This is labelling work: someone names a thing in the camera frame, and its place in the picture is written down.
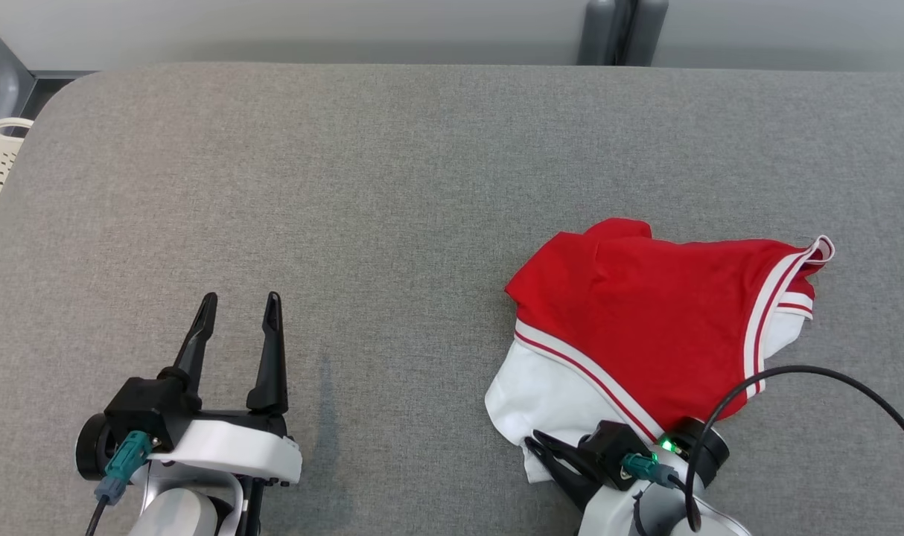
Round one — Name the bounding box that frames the grey aluminium wall rail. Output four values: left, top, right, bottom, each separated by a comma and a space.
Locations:
614, 0, 639, 66

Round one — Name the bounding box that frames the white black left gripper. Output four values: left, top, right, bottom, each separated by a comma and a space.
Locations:
148, 292, 303, 486

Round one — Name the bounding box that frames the grey metal frame leg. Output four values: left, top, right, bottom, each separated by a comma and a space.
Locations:
0, 11, 36, 124

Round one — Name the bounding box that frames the grey cylinder post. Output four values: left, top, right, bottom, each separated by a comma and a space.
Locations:
579, 0, 618, 66
634, 0, 670, 66

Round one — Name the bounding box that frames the red jersey with white trim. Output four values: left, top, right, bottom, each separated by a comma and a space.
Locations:
485, 217, 835, 485

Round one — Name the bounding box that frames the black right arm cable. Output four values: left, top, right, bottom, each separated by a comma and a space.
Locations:
622, 365, 904, 533

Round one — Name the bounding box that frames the black cable with teal connector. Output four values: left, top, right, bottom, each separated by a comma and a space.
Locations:
86, 430, 155, 536

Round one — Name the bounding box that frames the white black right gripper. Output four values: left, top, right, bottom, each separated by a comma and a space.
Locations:
525, 430, 636, 536

